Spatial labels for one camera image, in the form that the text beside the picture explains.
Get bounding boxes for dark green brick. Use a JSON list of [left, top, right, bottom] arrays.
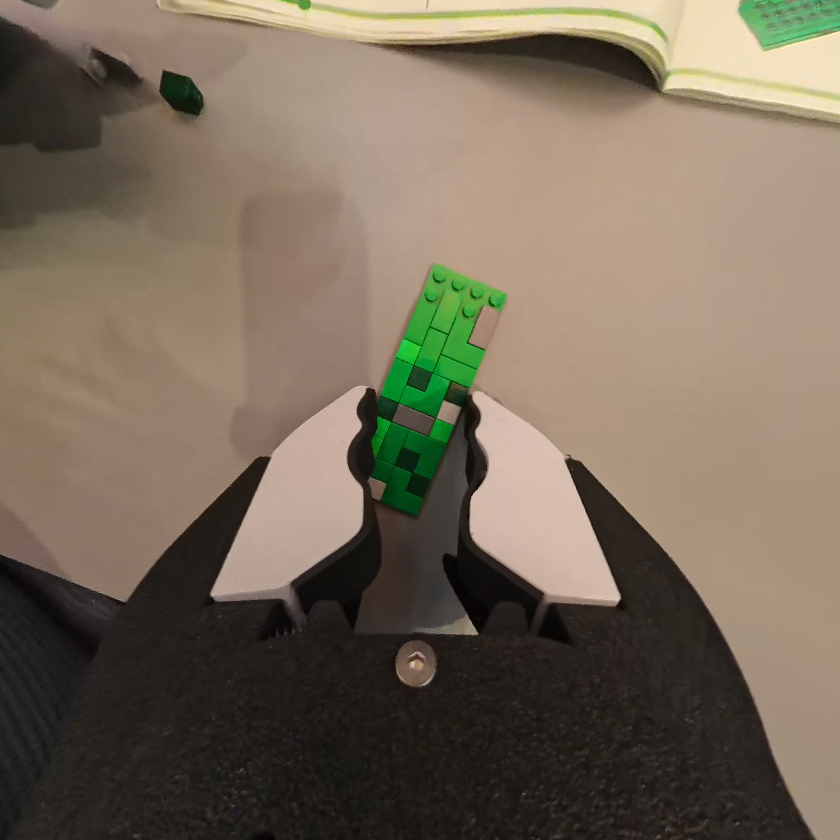
[[159, 70, 204, 117]]

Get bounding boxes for open instruction booklet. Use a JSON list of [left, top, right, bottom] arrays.
[[157, 0, 840, 124]]

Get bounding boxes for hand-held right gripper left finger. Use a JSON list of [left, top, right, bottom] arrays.
[[210, 386, 383, 634]]

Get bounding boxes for grey desk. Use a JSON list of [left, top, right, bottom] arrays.
[[0, 0, 840, 834]]

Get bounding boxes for green brick plate assembly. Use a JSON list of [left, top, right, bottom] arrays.
[[367, 264, 508, 519]]

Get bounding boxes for dark ribbed clothing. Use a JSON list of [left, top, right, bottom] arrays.
[[0, 554, 126, 840]]

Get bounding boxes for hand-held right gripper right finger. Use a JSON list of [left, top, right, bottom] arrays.
[[443, 390, 623, 634]]

